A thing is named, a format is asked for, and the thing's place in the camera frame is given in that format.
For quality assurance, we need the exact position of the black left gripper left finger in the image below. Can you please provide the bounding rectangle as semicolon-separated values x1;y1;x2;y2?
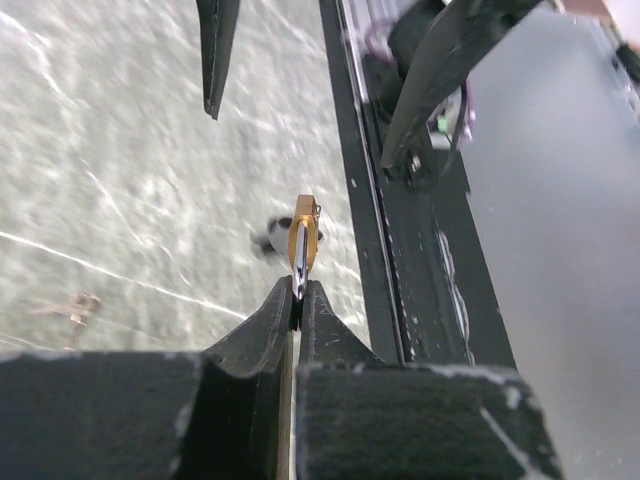
1;278;292;479

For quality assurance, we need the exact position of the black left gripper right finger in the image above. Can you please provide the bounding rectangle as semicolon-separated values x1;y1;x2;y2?
295;281;564;479

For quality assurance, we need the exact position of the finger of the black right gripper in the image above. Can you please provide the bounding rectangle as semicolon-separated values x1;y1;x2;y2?
196;0;240;120
380;0;538;169

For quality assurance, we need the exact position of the black key bunch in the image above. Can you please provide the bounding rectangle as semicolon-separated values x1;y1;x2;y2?
250;215;293;257

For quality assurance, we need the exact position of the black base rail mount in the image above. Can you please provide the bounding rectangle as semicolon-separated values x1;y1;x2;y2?
319;1;516;368

